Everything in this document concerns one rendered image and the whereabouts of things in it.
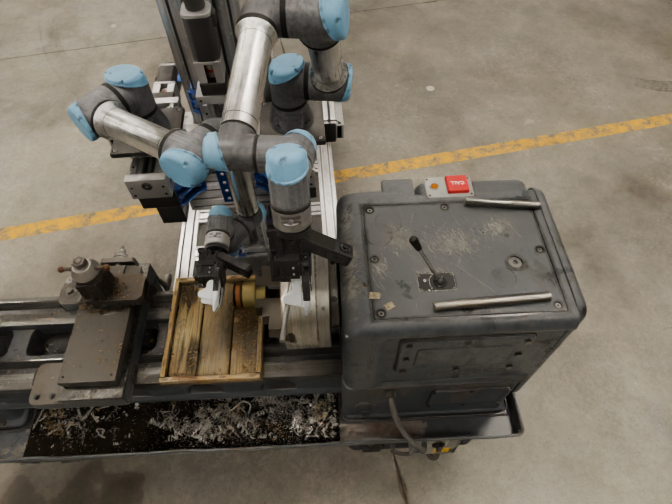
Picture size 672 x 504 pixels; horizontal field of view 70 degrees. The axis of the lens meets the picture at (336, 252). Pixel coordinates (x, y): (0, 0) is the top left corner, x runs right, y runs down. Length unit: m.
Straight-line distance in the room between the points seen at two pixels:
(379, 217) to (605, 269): 1.95
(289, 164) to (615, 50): 4.06
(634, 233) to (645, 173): 0.53
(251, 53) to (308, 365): 0.90
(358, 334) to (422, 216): 0.39
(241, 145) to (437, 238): 0.59
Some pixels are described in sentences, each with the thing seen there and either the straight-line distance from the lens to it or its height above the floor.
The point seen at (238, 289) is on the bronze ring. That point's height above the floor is 1.12.
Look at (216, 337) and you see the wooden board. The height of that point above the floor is 0.88.
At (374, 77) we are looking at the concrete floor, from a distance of 3.92.
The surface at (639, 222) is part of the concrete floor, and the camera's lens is 3.38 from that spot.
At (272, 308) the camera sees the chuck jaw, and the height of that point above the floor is 1.11.
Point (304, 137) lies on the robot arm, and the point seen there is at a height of 1.63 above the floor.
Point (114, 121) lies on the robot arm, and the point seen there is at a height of 1.37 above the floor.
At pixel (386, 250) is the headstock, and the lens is 1.25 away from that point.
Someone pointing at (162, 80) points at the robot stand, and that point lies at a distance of 2.12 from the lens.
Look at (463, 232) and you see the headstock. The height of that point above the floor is 1.25.
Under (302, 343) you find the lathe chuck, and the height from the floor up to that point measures 1.08.
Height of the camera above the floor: 2.28
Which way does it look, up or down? 55 degrees down
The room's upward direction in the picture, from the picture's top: 1 degrees counter-clockwise
